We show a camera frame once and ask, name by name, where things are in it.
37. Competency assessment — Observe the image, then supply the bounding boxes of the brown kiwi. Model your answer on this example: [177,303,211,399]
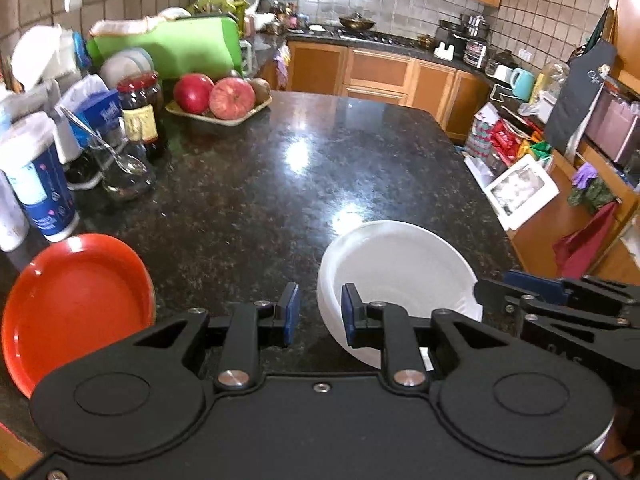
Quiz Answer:
[248,78,272,106]

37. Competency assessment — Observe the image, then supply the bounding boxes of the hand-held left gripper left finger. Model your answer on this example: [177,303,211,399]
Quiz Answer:
[132,282,301,394]

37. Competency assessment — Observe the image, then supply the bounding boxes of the white plastic bag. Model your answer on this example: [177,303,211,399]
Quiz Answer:
[11,25,76,93]

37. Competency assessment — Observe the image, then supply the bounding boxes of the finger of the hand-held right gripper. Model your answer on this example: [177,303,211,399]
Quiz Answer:
[504,269,640,306]
[472,280,527,319]

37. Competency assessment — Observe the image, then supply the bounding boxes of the pile of colourful snack packets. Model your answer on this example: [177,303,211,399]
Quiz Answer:
[467,102,553,171]

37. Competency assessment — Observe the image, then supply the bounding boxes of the glass with spoon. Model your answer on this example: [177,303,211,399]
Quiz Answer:
[59,106,147,177]

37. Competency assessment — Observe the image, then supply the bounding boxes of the wooden base cabinets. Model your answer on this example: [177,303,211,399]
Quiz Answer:
[285,41,493,136]

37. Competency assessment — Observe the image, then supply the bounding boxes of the purple water bottle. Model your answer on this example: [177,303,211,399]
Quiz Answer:
[0,172,30,253]

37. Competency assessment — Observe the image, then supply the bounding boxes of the mint green mug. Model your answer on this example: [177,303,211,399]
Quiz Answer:
[510,67,536,102]

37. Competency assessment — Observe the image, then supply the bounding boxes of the red cloth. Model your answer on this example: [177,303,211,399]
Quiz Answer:
[552,201,621,278]

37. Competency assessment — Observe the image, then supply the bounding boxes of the white windowed box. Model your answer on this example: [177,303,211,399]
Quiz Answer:
[482,155,560,231]

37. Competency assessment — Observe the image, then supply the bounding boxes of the dark sauce jar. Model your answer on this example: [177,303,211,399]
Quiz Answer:
[116,72,168,158]

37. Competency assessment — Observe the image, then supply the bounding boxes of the black coffee machine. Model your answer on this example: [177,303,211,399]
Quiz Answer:
[434,22,468,61]

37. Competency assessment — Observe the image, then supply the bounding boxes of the stack of white dishes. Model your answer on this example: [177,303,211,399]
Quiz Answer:
[98,47,155,88]

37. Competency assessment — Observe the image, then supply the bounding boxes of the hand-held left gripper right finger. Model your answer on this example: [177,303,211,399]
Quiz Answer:
[341,283,521,394]

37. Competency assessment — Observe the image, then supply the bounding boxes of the orange plastic plate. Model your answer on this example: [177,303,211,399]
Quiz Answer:
[1,233,157,398]

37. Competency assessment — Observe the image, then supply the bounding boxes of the metal wok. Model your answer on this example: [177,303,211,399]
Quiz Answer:
[339,14,376,31]

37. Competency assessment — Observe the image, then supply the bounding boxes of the white ribbed plastic bowl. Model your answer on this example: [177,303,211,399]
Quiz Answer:
[316,220,483,368]

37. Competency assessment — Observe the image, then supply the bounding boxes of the purple rubber glove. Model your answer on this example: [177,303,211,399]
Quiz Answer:
[571,164,598,189]

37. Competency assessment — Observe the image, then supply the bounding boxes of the green cutting board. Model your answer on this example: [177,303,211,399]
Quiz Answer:
[87,16,241,81]

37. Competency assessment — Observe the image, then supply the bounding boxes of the white toaster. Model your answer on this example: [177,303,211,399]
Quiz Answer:
[486,62,518,83]

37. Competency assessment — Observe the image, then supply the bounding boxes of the dark apron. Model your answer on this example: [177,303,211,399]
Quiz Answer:
[543,40,617,156]

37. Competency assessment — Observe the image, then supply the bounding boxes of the blue tissue box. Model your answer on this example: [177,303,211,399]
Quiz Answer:
[70,91,123,148]

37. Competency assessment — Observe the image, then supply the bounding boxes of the blue paper cup white lid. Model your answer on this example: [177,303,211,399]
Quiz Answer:
[0,112,81,243]

